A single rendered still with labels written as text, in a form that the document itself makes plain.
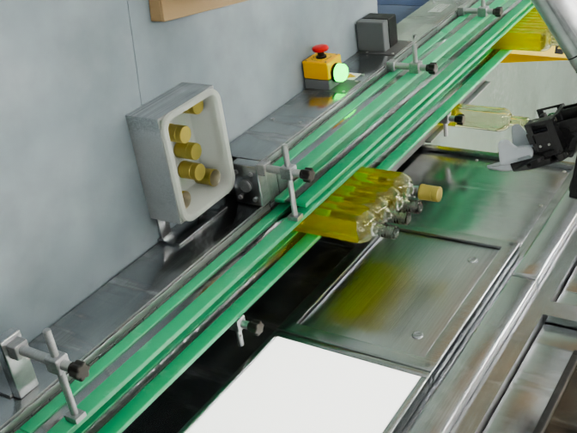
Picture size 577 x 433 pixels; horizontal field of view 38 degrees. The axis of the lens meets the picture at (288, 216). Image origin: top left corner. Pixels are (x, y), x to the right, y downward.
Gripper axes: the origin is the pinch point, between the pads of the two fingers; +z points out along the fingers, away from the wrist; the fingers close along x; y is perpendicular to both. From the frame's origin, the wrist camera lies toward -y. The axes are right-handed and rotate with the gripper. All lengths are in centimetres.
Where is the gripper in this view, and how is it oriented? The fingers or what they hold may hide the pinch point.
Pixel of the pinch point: (501, 161)
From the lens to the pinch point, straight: 162.9
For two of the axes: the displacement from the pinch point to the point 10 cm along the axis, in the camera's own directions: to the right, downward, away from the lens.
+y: -4.2, -8.6, -2.8
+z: -7.4, 1.5, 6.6
